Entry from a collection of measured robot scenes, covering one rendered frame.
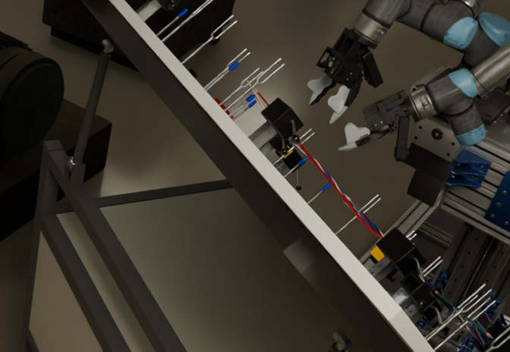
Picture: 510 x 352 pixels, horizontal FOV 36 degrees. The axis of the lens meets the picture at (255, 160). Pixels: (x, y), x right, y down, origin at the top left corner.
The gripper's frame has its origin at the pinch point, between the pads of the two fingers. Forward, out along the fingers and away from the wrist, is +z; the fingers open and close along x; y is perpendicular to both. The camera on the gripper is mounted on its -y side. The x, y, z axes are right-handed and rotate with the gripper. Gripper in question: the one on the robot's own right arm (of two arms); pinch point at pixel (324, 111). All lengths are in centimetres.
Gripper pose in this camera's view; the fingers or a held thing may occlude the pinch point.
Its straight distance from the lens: 189.9
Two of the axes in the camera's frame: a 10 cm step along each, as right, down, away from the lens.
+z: -5.1, 8.1, 3.0
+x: 4.9, 5.5, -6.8
